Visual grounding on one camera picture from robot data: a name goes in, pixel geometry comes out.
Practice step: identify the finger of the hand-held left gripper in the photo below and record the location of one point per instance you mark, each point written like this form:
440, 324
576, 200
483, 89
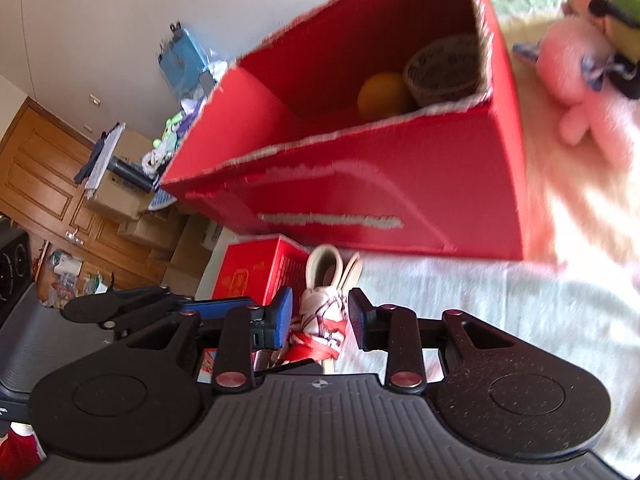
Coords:
110, 305
215, 304

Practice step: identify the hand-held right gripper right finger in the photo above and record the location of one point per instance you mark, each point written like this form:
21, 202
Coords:
356, 317

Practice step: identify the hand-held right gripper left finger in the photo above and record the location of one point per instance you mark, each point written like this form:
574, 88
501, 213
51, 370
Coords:
282, 320

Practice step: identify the beige shoe with patterned cloth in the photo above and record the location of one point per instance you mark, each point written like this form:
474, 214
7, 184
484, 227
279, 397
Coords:
325, 310

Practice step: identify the small red gift box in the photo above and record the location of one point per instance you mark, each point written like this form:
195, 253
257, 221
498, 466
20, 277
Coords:
250, 270

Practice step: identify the large red cardboard box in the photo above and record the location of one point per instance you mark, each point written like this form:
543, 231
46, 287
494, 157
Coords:
400, 185

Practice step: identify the brown gourd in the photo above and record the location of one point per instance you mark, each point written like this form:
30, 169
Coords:
382, 97

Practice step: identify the printed tape roll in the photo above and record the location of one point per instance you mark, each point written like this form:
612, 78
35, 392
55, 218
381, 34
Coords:
445, 75

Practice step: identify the pile of plastic bags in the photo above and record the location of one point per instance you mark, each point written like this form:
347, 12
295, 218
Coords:
67, 275

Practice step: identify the black speaker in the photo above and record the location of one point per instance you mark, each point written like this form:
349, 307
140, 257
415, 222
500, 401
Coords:
12, 270

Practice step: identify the red cloth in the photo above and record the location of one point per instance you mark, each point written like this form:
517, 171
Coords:
17, 452

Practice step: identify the blue checked towel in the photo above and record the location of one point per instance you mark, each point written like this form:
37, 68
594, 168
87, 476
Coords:
162, 201

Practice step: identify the dark cylinder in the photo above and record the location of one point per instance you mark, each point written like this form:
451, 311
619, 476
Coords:
130, 175

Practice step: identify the printed bear blanket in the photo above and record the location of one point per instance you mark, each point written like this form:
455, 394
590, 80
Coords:
500, 310

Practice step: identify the wooden door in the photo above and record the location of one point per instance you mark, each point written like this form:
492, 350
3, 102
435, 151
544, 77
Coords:
45, 175

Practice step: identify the white and blue folder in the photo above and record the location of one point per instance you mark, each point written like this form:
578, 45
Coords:
102, 155

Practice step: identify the green frog toy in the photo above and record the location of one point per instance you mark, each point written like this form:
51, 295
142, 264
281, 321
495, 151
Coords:
167, 130

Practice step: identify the purple toy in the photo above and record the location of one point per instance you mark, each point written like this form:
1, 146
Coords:
192, 112

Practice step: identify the small grey phone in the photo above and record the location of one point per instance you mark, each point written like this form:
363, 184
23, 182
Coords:
206, 82

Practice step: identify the blue paper bag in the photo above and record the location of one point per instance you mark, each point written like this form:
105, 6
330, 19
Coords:
182, 60

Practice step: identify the pink plush toy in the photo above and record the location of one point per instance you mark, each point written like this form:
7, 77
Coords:
575, 70

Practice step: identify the wall switch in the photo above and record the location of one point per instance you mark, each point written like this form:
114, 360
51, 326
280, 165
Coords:
94, 100

